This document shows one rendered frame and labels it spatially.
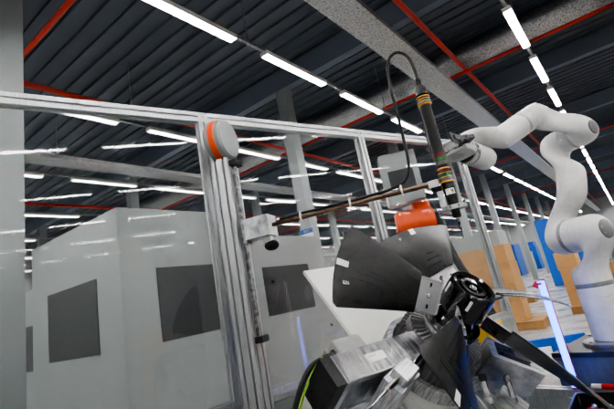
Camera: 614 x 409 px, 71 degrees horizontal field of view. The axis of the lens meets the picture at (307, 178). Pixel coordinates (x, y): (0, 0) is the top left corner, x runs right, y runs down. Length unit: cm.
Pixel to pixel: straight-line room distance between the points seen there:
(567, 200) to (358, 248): 93
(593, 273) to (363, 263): 89
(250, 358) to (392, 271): 56
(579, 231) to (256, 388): 119
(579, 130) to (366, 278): 107
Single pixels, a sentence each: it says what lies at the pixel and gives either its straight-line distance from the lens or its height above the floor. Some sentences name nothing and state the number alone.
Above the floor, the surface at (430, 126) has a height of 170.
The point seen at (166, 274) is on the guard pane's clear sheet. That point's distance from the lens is 153.
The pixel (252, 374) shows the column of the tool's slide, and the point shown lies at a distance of 146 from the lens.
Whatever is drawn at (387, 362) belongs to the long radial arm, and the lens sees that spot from 110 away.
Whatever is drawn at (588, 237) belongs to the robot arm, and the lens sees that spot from 172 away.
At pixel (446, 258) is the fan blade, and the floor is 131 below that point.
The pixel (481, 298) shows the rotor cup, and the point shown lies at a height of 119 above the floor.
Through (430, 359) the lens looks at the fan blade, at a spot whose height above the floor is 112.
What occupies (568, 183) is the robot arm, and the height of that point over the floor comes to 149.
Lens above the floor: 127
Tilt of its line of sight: 16 degrees up
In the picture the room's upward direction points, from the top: 11 degrees counter-clockwise
